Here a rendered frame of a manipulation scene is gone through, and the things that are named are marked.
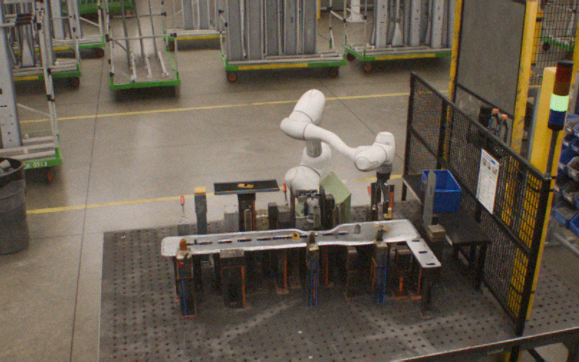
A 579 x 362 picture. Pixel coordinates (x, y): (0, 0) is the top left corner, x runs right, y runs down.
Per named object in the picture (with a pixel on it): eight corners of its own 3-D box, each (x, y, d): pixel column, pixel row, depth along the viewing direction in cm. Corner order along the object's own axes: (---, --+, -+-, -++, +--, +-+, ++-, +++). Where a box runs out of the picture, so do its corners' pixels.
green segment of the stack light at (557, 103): (554, 110, 267) (557, 97, 264) (547, 106, 273) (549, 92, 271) (569, 110, 268) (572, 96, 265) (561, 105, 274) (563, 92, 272)
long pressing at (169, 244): (160, 259, 329) (160, 257, 329) (161, 238, 350) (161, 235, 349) (422, 240, 348) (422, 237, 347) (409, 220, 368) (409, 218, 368)
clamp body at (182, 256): (179, 322, 329) (173, 260, 315) (179, 305, 343) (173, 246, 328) (200, 320, 331) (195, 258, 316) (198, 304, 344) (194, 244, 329)
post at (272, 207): (269, 268, 377) (268, 205, 361) (268, 263, 382) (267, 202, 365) (278, 267, 378) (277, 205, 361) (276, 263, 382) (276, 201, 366)
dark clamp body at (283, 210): (276, 273, 372) (276, 213, 357) (274, 261, 384) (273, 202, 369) (295, 271, 374) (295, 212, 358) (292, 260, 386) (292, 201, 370)
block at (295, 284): (292, 289, 357) (292, 243, 345) (288, 276, 368) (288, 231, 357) (301, 288, 357) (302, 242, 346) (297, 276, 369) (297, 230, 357)
